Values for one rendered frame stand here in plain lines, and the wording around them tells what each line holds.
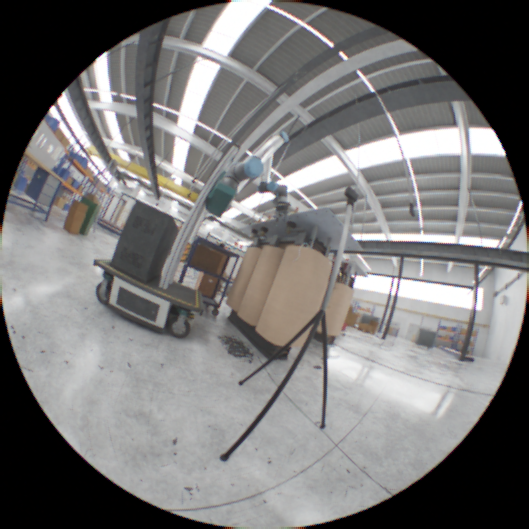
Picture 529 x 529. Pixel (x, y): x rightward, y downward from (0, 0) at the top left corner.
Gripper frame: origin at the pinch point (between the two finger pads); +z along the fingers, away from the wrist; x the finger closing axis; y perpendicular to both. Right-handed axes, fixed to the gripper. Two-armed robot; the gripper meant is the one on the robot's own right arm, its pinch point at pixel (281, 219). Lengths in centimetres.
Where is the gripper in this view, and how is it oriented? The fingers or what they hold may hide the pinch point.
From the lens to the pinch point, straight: 149.1
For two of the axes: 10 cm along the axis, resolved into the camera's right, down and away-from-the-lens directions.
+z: -0.7, 9.8, 1.8
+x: 5.0, 1.9, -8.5
